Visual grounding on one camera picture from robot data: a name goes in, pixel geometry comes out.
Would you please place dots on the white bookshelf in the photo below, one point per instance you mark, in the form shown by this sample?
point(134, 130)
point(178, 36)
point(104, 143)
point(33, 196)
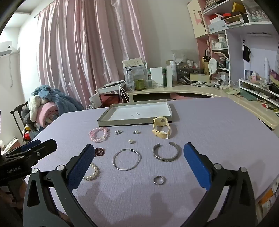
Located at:
point(239, 29)

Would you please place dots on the pink blanket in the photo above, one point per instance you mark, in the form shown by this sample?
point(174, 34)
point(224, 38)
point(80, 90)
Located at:
point(46, 114)

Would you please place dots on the green cloth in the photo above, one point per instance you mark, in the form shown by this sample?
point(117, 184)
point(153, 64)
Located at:
point(248, 95)

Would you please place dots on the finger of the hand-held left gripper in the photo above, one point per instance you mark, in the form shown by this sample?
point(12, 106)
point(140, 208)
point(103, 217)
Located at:
point(43, 150)
point(30, 145)

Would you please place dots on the black wooden chair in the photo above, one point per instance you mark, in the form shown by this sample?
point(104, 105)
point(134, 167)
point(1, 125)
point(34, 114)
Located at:
point(15, 115)

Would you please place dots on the white carton box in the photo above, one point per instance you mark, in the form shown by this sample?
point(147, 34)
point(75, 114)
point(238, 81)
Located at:
point(157, 77)

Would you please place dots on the black hanging pouch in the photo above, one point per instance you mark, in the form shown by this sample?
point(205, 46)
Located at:
point(246, 52)

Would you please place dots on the blue fleece blanket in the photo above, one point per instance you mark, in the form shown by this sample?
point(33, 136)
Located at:
point(65, 100)

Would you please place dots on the clear acrylic organizer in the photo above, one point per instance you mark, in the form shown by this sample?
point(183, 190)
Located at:
point(187, 59)

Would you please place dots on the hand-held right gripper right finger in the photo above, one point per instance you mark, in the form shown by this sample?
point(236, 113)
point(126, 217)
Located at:
point(197, 165)

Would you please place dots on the yellow wrist watch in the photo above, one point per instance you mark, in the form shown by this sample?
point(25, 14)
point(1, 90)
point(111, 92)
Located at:
point(160, 133)

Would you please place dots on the grey shallow tray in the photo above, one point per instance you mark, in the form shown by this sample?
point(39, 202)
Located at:
point(139, 112)

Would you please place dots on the green glass jar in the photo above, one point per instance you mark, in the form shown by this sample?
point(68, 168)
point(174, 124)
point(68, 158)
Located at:
point(139, 85)

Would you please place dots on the beige flat box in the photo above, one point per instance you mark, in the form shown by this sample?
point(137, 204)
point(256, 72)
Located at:
point(199, 77)

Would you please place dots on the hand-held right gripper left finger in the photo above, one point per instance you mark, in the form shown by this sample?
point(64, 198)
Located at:
point(80, 168)

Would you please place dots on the silver cluster earring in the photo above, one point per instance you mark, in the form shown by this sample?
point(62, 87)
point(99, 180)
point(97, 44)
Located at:
point(118, 132)

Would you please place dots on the thin silver bangle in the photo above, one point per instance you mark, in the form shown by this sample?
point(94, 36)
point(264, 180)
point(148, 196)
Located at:
point(115, 164)

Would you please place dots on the pearl earring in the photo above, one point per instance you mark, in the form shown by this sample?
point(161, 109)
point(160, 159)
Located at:
point(136, 131)

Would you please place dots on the white fluffy cloth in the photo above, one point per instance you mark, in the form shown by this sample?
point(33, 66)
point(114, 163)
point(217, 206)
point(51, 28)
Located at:
point(34, 107)

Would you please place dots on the beige curved desk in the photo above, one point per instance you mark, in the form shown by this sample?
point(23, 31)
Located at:
point(246, 104)

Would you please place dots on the group photo print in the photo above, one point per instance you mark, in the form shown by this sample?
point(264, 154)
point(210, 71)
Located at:
point(258, 12)

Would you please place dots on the green hand fan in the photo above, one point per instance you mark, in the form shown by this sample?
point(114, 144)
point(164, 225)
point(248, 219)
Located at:
point(232, 90)

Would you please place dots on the cabinet door with pink print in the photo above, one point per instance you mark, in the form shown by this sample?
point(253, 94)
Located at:
point(197, 19)

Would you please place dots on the white desktop riser shelf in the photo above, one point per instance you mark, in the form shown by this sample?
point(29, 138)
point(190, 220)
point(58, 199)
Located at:
point(257, 87)

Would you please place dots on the pearl pendant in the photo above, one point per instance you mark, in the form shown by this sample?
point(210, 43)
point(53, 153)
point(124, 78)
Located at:
point(130, 141)

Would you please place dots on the white folding rack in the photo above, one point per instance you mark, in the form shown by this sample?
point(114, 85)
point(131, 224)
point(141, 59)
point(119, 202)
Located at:
point(111, 86)

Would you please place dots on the white air conditioner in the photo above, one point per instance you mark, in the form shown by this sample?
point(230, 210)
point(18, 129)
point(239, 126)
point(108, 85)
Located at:
point(4, 49)

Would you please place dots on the white spray bottle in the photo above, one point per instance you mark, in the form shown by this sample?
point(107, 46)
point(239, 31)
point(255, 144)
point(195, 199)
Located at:
point(266, 69)

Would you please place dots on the pink curtain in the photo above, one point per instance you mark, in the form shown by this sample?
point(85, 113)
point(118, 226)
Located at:
point(87, 54)

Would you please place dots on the round white mirror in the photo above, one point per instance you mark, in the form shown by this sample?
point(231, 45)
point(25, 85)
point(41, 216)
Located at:
point(212, 65)

